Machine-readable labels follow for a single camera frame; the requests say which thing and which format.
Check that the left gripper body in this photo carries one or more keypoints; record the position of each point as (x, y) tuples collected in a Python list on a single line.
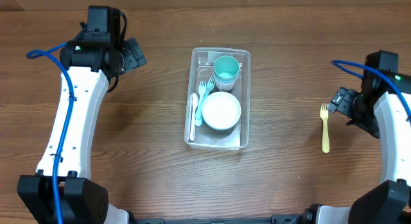
[(131, 56)]

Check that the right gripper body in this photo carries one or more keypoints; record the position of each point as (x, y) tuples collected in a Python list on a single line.
[(358, 107)]

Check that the yellow fork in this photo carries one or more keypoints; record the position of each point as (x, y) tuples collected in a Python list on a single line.
[(325, 135)]

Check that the white spoon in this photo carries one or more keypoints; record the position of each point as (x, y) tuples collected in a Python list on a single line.
[(194, 103)]

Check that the pale blue fork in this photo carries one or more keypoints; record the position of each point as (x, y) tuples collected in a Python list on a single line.
[(201, 92), (209, 88)]

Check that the blue cup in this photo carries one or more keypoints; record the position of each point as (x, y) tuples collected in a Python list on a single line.
[(225, 81)]

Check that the green cup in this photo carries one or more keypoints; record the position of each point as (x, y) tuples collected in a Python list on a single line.
[(226, 68)]

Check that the pink cup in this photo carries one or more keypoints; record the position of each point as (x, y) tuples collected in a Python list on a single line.
[(225, 87)]

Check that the white bowl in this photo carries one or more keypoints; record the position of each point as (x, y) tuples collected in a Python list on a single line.
[(221, 109)]

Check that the light blue bowl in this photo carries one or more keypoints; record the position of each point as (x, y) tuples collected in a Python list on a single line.
[(222, 128)]

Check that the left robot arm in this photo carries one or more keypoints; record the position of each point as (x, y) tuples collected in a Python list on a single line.
[(61, 190)]

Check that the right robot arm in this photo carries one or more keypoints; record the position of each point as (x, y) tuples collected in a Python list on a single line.
[(382, 109)]

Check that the clear plastic container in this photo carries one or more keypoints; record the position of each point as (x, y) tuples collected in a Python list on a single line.
[(201, 69)]

